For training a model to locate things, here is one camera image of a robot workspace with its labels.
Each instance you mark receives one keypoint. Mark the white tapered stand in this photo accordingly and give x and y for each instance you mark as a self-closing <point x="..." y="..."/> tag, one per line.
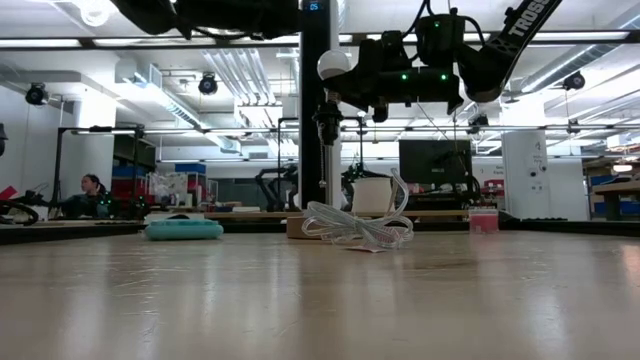
<point x="372" y="197"/>

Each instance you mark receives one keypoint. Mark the red storage bins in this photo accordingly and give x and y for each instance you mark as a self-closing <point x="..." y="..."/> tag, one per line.
<point x="130" y="189"/>

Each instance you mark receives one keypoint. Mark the teal silicone mold tray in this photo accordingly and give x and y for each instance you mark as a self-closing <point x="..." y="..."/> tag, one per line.
<point x="182" y="230"/>

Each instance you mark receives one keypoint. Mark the black overhead frame bar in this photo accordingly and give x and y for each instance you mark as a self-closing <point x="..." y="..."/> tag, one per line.
<point x="50" y="43"/>

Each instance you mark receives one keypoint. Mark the black ceiling camera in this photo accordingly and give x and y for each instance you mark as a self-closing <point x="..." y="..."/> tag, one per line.
<point x="574" y="80"/>
<point x="37" y="94"/>
<point x="479" y="121"/>
<point x="207" y="84"/>

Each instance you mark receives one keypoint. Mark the black background robot arm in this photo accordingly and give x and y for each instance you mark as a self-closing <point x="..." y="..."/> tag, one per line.
<point x="275" y="185"/>

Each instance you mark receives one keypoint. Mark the blue shelf bin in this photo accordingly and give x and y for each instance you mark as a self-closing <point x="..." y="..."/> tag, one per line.
<point x="190" y="168"/>

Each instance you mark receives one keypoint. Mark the white pillar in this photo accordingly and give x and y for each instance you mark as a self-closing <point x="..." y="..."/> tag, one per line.
<point x="525" y="175"/>

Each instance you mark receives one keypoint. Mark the pink plastic cup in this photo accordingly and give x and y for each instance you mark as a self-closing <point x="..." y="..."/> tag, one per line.
<point x="483" y="222"/>

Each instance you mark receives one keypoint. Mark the black monitor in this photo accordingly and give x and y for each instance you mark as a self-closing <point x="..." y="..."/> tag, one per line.
<point x="430" y="162"/>

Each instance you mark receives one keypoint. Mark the black station frame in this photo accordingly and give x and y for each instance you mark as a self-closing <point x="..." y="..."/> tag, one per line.
<point x="97" y="130"/>

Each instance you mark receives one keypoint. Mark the black frame post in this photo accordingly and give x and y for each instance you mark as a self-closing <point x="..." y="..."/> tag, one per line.
<point x="314" y="160"/>

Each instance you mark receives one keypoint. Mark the black frame rail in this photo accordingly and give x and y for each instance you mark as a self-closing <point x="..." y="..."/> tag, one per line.
<point x="75" y="232"/>

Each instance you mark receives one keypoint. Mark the person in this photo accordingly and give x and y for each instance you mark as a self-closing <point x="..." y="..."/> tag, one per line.
<point x="87" y="197"/>

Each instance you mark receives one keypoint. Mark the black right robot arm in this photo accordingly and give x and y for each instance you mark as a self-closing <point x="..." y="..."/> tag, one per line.
<point x="500" y="50"/>

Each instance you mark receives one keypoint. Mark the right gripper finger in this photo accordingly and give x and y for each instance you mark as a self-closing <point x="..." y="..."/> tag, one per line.
<point x="345" y="87"/>

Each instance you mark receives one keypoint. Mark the lamp with black socket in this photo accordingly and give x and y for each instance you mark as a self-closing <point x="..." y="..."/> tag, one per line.
<point x="327" y="122"/>

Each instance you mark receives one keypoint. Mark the white frosted lightbulb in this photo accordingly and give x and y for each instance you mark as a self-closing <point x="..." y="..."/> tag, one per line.
<point x="332" y="62"/>

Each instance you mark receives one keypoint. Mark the blue storage bins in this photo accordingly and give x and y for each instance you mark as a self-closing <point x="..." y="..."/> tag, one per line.
<point x="625" y="207"/>

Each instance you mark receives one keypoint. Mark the wooden workbench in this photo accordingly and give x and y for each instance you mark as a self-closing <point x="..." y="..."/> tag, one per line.
<point x="617" y="189"/>

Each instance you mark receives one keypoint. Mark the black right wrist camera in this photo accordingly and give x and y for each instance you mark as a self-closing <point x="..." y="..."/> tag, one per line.
<point x="440" y="40"/>

